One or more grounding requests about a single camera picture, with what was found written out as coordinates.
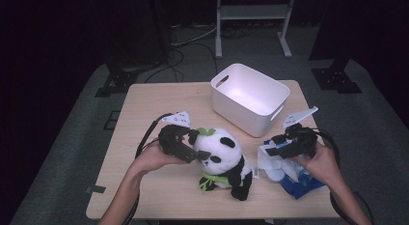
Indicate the person's left hand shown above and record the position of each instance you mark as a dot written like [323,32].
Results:
[154,159]

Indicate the person's right hand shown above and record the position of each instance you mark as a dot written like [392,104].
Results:
[323,167]

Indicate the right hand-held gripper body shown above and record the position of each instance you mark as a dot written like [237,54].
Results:
[302,143]

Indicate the grey tape strip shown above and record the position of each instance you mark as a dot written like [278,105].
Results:
[95,189]

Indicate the panda plush toy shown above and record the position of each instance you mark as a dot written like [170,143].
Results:
[225,157]

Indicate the white metal stand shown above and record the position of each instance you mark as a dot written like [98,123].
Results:
[254,12]

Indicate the black stand base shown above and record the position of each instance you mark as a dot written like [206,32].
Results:
[119,80]
[334,78]

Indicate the blue wet wipes pack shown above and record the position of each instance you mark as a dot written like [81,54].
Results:
[302,188]

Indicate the white wet wipe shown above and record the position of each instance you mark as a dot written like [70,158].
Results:
[273,165]

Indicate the black rectangular floor frame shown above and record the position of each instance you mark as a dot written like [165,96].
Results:
[112,112]

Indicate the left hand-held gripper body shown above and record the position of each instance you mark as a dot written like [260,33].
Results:
[170,139]

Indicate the white plastic storage bin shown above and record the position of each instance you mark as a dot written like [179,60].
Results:
[250,99]

